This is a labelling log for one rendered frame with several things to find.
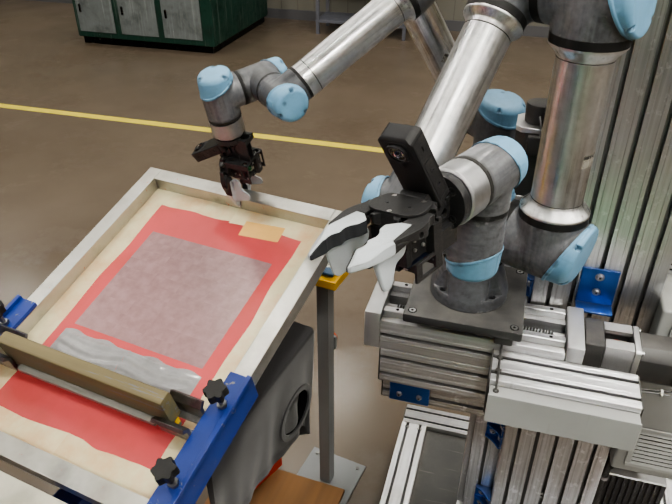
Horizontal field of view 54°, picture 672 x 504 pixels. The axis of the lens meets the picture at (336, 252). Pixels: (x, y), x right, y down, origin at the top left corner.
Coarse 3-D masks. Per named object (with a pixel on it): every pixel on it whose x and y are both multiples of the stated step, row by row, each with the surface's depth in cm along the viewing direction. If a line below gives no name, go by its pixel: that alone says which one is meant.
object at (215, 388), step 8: (0, 304) 137; (0, 312) 137; (0, 320) 140; (8, 320) 141; (208, 384) 117; (216, 384) 117; (224, 384) 117; (208, 392) 116; (216, 392) 116; (224, 392) 117; (208, 400) 116; (216, 400) 117; (224, 400) 121; (224, 408) 120; (160, 464) 108; (168, 464) 108; (152, 472) 107; (160, 472) 107; (168, 472) 107; (176, 472) 108; (160, 480) 106; (168, 480) 106; (176, 480) 111
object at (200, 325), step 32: (224, 256) 154; (256, 256) 152; (288, 256) 151; (192, 288) 148; (224, 288) 147; (256, 288) 146; (160, 320) 143; (192, 320) 142; (224, 320) 140; (160, 352) 137; (192, 352) 136; (224, 352) 135; (96, 416) 128; (128, 416) 127; (96, 448) 123; (128, 448) 122; (160, 448) 122
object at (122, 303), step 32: (160, 224) 164; (192, 224) 163; (224, 224) 161; (128, 256) 157; (160, 256) 156; (192, 256) 155; (96, 288) 151; (128, 288) 150; (160, 288) 149; (64, 320) 146; (96, 320) 145; (128, 320) 144; (32, 384) 135; (32, 416) 130; (64, 416) 129
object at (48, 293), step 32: (128, 192) 169; (192, 192) 168; (224, 192) 164; (256, 192) 163; (320, 224) 155; (96, 256) 158; (320, 256) 145; (64, 288) 151; (288, 288) 140; (32, 320) 145; (288, 320) 136; (0, 352) 139; (256, 352) 130; (0, 448) 121; (32, 448) 121; (64, 480) 116; (96, 480) 115
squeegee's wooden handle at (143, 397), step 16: (0, 336) 131; (16, 336) 130; (16, 352) 130; (32, 352) 127; (48, 352) 127; (48, 368) 128; (64, 368) 124; (80, 368) 123; (96, 368) 123; (80, 384) 127; (96, 384) 123; (112, 384) 120; (128, 384) 119; (144, 384) 119; (128, 400) 121; (144, 400) 117; (160, 400) 116; (160, 416) 120; (176, 416) 122
